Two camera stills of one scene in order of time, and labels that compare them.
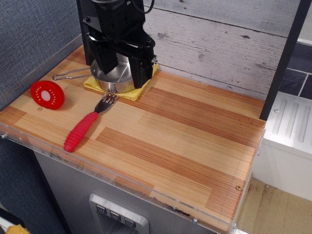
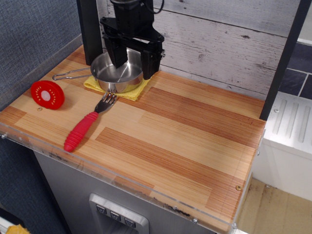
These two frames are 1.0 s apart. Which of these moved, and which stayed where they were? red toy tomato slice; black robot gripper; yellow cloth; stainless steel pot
Moved: black robot gripper
Stayed: stainless steel pot; red toy tomato slice; yellow cloth
